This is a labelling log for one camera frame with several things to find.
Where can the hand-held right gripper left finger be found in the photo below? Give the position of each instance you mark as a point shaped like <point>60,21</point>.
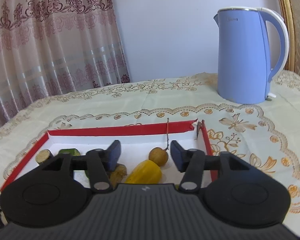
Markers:
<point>115,155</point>

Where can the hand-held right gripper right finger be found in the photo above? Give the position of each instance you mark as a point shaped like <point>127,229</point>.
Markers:
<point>176,155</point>

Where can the red cardboard box tray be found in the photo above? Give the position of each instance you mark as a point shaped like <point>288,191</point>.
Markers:
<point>140,145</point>

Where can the large yellow pepper piece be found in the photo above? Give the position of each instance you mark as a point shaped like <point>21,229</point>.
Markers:
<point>145,173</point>

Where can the green cucumber cylinder piece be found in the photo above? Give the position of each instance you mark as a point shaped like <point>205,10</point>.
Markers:
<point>67,152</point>

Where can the small dark cut vegetable stub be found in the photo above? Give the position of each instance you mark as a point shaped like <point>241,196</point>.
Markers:
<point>43,156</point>

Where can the blue electric kettle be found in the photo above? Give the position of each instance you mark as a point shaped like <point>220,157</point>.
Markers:
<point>239,62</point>

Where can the pink floral curtain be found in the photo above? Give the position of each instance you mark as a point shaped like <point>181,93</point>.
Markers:
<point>52,42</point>

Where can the gold ornate frame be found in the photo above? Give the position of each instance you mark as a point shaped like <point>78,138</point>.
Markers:
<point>288,17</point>

